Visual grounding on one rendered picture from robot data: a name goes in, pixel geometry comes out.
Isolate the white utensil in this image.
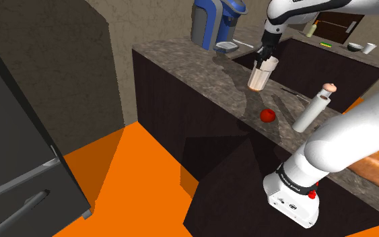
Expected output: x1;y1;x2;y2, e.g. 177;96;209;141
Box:
233;38;254;49

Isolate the tall beige cup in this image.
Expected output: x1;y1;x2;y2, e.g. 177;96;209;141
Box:
247;56;279;92

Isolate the yellow soap bottle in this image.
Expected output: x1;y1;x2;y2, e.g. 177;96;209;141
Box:
306;20;320;38

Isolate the dark table knife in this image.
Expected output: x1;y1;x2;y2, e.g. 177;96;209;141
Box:
280;86;310;103

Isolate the blue grey coffee machine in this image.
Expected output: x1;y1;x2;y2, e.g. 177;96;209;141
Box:
190;0;249;55

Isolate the red apple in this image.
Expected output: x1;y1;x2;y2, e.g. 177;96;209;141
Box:
259;108;277;124

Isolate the white paper towel roll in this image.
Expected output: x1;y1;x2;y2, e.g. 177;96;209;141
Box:
291;83;338;134

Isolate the dark bowl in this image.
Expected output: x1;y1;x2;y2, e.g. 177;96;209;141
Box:
347;42;364;53

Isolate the small white cup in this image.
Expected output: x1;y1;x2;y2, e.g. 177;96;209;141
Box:
361;42;378;55

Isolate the dark brown kitchen cabinet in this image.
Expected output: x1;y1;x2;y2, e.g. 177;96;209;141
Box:
131;48;253;182

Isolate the orange brown bread loaf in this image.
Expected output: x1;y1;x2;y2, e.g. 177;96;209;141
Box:
346;145;379;199

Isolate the dark grey refrigerator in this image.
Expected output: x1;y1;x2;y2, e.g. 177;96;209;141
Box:
0;23;94;237

